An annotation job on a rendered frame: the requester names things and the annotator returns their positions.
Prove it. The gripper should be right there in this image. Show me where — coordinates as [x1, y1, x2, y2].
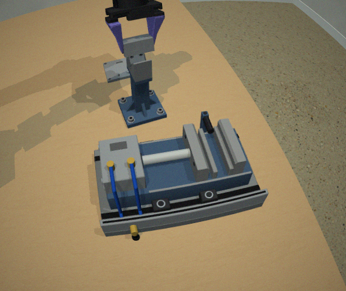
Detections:
[105, 0, 165, 53]

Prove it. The grey flat bar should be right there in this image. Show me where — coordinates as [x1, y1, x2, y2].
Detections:
[212, 126, 234, 175]
[198, 129, 218, 179]

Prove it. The grey slotted metal block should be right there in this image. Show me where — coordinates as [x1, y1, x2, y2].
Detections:
[122, 33, 155, 58]

